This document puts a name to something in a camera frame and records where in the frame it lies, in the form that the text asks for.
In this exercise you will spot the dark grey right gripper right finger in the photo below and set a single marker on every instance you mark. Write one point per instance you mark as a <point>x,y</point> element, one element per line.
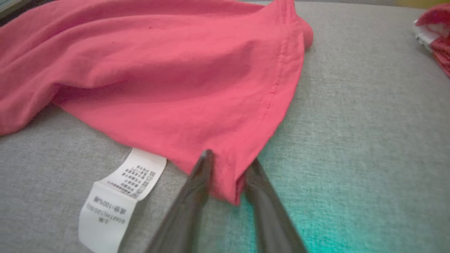
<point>270,218</point>

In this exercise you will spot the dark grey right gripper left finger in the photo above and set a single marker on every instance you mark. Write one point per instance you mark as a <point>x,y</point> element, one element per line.
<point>186,211</point>

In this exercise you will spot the plain red t-shirt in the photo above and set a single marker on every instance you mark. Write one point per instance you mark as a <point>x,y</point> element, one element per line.
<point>175,88</point>

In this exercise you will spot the large grey fabric sofa seat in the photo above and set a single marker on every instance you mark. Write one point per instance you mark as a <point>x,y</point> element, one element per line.
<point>351,123</point>

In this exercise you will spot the red basketball jersey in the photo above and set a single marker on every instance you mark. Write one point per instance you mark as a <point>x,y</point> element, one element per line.
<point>441,45</point>

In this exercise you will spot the yellow sofa back cushion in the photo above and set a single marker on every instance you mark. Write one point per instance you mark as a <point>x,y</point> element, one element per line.
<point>415,2</point>

